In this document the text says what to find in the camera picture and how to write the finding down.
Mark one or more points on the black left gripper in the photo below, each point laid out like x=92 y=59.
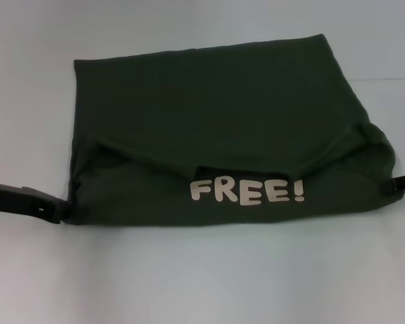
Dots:
x=23 y=200

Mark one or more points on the dark green t-shirt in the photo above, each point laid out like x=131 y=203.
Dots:
x=222 y=135

